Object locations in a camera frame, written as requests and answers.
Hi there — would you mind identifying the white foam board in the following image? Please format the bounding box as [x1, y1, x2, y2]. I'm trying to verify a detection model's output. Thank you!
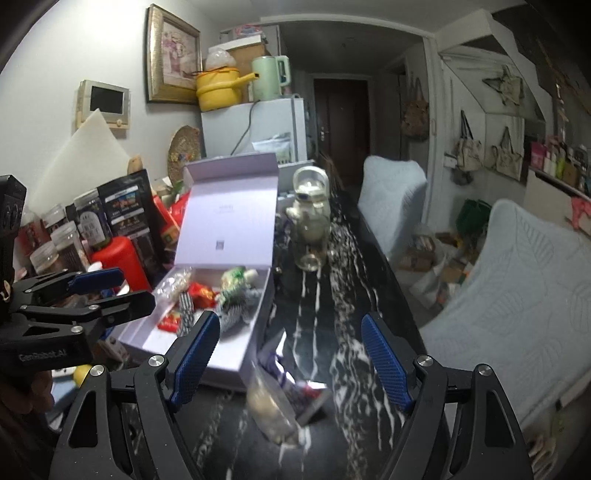
[28, 108, 133, 204]

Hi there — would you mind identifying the brown cardboard box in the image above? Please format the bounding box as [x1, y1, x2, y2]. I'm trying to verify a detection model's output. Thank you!
[228, 41, 273, 77]

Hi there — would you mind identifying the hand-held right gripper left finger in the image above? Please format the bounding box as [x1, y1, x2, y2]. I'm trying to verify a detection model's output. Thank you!
[53, 310, 222, 480]

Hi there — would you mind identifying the black kettle cable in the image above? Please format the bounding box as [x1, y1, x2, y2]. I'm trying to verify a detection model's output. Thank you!
[230, 99, 259, 157]

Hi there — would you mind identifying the pink white box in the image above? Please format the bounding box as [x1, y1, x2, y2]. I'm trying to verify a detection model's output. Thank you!
[231, 25, 267, 44]

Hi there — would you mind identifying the clear plastic food bag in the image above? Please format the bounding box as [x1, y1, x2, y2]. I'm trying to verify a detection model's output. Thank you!
[246, 364, 302, 446]

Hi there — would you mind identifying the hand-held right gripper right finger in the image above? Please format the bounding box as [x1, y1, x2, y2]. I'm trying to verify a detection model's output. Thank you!
[360, 311, 528, 480]

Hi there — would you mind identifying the person's left hand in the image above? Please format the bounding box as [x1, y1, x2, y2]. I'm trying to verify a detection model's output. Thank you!
[0, 368, 55, 416]

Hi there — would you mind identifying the brown tote bag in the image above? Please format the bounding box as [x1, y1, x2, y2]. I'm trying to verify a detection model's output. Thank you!
[401, 76, 430, 142]

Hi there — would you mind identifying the white fridge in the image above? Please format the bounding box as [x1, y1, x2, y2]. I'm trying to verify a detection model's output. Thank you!
[201, 97, 309, 167]

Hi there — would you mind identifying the glass cup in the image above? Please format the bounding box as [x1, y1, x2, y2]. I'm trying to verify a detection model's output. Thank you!
[295, 247, 327, 272]

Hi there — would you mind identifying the black printed pouch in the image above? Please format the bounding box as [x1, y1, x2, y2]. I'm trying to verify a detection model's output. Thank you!
[96, 168, 161, 273]

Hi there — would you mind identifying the glass teapot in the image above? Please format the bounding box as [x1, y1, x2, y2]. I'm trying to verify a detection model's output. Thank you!
[285, 166, 332, 245]

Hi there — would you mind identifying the woven straw ornament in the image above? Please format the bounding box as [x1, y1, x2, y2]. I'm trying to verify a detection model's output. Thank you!
[167, 124, 204, 185]

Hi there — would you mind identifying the wall intercom panel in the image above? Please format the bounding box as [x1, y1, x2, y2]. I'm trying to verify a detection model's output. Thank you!
[74, 79, 133, 138]

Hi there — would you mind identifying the white plastic bag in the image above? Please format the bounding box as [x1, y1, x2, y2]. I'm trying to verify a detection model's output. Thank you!
[204, 46, 237, 72]

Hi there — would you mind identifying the cream plush bunny with glasses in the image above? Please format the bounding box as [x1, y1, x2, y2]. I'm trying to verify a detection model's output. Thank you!
[216, 267, 264, 334]

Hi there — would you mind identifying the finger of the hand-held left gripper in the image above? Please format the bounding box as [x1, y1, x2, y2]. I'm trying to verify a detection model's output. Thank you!
[8, 291, 157, 344]
[11, 267, 125, 308]

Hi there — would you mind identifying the yellow enamel pot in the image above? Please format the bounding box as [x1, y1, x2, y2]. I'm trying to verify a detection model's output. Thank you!
[194, 66, 259, 112]

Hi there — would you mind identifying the lavender gift box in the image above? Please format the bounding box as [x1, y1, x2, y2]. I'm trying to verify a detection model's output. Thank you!
[115, 152, 280, 393]

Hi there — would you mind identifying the clear plastic jar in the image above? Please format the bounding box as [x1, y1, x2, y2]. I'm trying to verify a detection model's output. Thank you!
[50, 220, 91, 273]
[41, 203, 70, 230]
[28, 241, 65, 278]
[14, 210, 44, 259]

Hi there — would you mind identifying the clear plastic snack bag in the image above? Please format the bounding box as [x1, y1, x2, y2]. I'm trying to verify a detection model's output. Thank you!
[151, 267, 193, 301]

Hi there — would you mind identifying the black white striped cloth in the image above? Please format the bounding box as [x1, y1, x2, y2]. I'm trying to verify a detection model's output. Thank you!
[177, 291, 200, 337]

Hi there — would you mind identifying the pile of cardboard boxes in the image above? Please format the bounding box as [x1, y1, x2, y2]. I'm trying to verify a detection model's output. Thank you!
[399, 231, 477, 310]

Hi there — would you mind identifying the red carton with coloured panels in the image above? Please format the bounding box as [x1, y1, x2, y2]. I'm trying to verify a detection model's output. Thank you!
[153, 193, 185, 260]

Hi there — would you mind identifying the white paper pouch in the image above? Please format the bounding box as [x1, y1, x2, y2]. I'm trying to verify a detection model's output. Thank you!
[252, 133, 294, 160]

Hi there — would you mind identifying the green bag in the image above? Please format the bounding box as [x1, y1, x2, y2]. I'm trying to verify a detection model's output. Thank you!
[457, 198, 493, 232]

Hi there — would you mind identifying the red canister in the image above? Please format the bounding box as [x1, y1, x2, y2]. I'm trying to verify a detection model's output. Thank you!
[90, 235, 154, 294]

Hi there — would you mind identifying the cream tote bag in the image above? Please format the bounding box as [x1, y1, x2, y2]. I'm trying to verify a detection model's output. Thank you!
[452, 110, 485, 172]
[490, 126, 525, 182]

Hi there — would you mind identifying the pale green electric kettle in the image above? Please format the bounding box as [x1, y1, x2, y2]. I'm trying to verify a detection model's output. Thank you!
[250, 55, 291, 102]

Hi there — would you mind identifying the row of small bottles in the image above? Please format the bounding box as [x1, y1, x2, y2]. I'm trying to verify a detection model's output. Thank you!
[529, 136, 591, 195]

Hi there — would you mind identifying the small red snack packet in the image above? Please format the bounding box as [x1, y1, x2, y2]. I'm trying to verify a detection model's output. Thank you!
[157, 311, 184, 333]

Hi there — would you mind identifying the framed picture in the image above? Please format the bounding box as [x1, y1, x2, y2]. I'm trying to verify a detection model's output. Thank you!
[145, 4, 203, 104]

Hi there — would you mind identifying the dark brown door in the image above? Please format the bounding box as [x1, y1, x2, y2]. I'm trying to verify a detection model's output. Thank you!
[313, 78, 371, 185]

